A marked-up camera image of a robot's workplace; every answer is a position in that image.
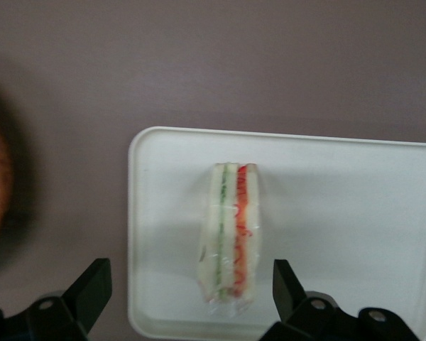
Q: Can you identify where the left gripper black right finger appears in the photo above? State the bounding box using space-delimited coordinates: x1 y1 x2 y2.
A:
261 259 422 341

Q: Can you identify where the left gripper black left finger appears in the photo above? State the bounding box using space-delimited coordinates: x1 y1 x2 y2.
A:
0 258 114 341

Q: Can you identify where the triangular sandwich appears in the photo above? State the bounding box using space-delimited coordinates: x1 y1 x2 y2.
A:
197 162 262 317

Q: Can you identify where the cream rectangular tray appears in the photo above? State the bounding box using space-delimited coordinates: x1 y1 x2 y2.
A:
127 126 426 341

